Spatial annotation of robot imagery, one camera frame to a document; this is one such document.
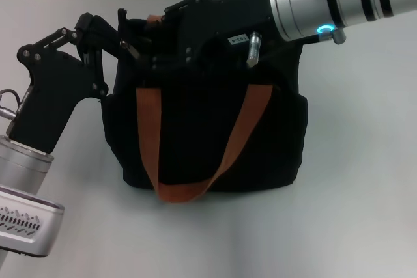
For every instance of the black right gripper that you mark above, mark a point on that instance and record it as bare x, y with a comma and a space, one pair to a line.
228, 14

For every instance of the silver zipper pull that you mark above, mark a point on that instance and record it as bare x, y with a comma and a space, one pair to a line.
128, 48

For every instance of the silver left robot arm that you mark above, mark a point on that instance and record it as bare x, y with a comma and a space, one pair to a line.
23, 164

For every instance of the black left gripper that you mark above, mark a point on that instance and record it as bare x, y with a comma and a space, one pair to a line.
49, 102

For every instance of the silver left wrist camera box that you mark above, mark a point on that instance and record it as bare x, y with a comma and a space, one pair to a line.
26, 219

